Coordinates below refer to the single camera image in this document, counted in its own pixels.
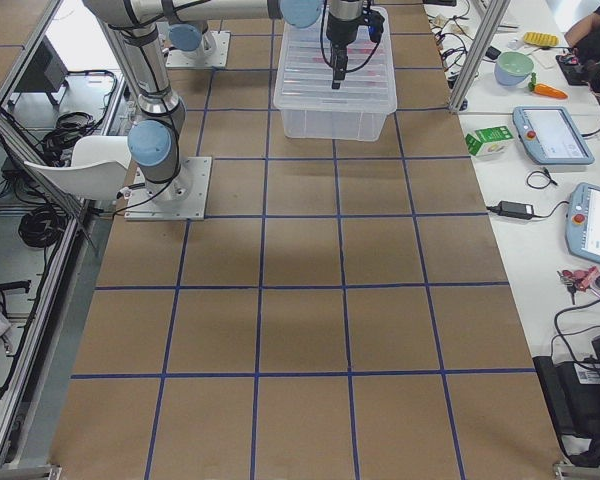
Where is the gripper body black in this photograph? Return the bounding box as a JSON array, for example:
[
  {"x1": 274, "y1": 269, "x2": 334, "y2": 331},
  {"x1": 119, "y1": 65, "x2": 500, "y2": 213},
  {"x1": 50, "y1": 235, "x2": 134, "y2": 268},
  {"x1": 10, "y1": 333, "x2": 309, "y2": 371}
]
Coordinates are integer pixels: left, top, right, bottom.
[{"x1": 326, "y1": 0, "x2": 369, "y2": 51}]

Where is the clear plastic box lid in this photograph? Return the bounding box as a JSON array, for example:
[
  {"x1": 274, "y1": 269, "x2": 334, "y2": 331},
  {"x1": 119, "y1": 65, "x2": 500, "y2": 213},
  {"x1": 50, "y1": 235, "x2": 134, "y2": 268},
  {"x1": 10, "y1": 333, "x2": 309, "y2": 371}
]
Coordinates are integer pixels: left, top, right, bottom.
[{"x1": 273, "y1": 6, "x2": 397, "y2": 114}]

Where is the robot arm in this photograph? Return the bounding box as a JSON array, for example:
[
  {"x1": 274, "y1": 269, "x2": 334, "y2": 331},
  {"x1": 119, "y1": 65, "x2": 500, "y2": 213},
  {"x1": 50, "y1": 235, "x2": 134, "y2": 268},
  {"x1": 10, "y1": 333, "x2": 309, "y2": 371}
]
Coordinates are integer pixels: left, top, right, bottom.
[{"x1": 85, "y1": 1, "x2": 385, "y2": 202}]

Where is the clear plastic storage box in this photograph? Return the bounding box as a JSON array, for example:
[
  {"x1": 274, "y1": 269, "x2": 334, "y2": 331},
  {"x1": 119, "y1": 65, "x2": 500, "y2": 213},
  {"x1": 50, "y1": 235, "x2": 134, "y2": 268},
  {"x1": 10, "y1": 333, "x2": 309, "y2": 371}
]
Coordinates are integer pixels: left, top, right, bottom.
[{"x1": 280, "y1": 109, "x2": 389, "y2": 142}]

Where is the green carton box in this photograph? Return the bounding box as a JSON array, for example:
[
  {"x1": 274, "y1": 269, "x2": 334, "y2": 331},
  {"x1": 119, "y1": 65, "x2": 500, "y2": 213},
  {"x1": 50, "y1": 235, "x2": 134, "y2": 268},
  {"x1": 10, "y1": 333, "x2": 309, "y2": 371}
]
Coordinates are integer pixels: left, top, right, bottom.
[{"x1": 465, "y1": 125, "x2": 514, "y2": 157}]

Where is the green blue bowl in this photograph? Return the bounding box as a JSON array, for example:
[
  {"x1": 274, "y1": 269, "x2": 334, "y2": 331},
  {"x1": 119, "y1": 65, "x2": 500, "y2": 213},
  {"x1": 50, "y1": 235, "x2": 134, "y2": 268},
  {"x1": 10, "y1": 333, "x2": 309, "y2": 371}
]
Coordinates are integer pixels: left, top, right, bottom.
[{"x1": 494, "y1": 51, "x2": 534, "y2": 86}]

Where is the yellow toy corn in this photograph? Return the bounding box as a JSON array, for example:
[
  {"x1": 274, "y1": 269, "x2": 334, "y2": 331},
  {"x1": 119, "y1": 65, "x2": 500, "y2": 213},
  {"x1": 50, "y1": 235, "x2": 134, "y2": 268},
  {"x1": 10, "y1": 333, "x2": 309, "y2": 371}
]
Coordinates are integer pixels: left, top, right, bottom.
[{"x1": 522, "y1": 31, "x2": 559, "y2": 48}]

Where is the toy carrot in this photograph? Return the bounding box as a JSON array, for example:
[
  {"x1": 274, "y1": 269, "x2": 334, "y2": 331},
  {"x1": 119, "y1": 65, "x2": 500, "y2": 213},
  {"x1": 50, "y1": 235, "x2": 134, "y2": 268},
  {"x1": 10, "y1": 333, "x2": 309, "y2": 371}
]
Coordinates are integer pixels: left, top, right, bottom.
[{"x1": 528, "y1": 72, "x2": 568, "y2": 100}]

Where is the far teach pendant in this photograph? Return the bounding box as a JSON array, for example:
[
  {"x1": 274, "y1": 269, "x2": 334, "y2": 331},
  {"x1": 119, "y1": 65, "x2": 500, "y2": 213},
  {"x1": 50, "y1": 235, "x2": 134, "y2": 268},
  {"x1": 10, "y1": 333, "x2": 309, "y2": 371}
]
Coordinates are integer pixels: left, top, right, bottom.
[{"x1": 512, "y1": 106, "x2": 595, "y2": 166}]

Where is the teach pendant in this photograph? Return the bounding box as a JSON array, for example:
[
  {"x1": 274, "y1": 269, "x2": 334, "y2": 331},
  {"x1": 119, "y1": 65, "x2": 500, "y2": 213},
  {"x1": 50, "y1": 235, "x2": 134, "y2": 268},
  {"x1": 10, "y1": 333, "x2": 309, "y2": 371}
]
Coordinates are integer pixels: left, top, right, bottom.
[
  {"x1": 565, "y1": 183, "x2": 600, "y2": 264},
  {"x1": 512, "y1": 106, "x2": 595, "y2": 166}
]

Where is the black power adapter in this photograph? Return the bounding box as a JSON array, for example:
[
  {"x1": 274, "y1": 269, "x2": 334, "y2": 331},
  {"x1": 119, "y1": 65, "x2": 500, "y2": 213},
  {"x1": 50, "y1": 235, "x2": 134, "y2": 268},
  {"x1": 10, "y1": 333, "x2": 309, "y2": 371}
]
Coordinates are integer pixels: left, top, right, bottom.
[{"x1": 486, "y1": 200, "x2": 535, "y2": 220}]

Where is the white plastic chair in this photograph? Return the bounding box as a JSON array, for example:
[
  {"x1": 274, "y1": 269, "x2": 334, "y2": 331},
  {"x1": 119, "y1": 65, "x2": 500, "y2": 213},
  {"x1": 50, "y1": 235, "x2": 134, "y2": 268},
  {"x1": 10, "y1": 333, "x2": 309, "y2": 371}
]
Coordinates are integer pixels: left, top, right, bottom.
[{"x1": 24, "y1": 136, "x2": 131, "y2": 200}]

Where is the near teach pendant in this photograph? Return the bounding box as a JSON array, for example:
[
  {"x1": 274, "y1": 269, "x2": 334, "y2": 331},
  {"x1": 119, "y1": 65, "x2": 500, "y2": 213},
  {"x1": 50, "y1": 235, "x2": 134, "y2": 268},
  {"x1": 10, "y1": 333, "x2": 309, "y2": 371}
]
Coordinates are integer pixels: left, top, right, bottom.
[{"x1": 565, "y1": 183, "x2": 600, "y2": 264}]

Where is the red key bundle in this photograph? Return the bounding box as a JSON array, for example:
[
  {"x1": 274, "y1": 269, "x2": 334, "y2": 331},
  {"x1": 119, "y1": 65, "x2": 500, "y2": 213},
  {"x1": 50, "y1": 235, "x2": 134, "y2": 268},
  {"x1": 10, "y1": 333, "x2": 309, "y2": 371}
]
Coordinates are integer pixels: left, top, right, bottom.
[{"x1": 557, "y1": 266, "x2": 600, "y2": 305}]

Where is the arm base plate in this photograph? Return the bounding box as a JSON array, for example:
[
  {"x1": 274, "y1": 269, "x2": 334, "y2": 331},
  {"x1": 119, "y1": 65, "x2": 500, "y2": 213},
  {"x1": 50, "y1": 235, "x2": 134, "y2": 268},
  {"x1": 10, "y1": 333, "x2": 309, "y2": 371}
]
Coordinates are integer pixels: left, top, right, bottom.
[
  {"x1": 123, "y1": 157, "x2": 212, "y2": 221},
  {"x1": 166, "y1": 25, "x2": 231, "y2": 69}
]

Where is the aluminium frame post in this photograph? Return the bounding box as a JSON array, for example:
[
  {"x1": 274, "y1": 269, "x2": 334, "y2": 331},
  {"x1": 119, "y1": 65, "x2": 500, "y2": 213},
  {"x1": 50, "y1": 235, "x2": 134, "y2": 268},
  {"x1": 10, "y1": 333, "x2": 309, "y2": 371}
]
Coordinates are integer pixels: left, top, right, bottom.
[{"x1": 448, "y1": 0, "x2": 510, "y2": 114}]

